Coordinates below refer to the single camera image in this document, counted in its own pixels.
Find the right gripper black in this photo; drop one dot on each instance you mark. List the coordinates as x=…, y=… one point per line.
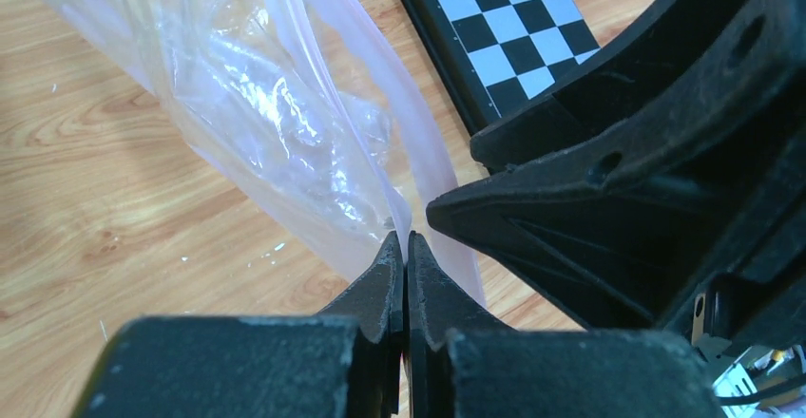
x=688, y=215

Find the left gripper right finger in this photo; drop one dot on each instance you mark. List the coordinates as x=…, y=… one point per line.
x=462, y=361

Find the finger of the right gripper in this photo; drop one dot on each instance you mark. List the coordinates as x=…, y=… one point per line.
x=637, y=66

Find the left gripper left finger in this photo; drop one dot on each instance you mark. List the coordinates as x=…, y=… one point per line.
x=343, y=361

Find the clear zip top bag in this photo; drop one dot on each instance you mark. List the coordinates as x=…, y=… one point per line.
x=303, y=104

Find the black white checkerboard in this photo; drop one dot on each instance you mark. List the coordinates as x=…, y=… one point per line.
x=493, y=56

